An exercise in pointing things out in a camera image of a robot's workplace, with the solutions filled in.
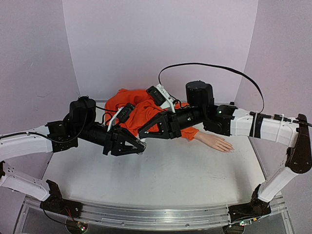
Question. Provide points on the clear nail polish bottle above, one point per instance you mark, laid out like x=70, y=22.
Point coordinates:
x=142, y=147

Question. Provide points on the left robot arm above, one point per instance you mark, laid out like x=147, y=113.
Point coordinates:
x=30, y=142

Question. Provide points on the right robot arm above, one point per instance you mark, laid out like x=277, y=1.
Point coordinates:
x=229, y=120

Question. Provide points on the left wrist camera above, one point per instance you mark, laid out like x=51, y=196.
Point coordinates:
x=121, y=116

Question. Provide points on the aluminium front rail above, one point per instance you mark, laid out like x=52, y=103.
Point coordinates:
x=62, y=216

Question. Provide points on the orange sweatshirt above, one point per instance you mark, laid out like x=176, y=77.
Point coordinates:
x=145, y=108

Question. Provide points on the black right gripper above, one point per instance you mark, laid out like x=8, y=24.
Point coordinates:
x=173, y=125

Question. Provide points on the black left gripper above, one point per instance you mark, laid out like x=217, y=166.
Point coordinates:
x=112, y=143

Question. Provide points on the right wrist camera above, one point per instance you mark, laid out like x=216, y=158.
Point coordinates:
x=162, y=98

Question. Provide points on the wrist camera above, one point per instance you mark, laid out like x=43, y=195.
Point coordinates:
x=121, y=116
x=162, y=98

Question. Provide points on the mannequin hand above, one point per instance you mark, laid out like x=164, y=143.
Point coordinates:
x=214, y=142

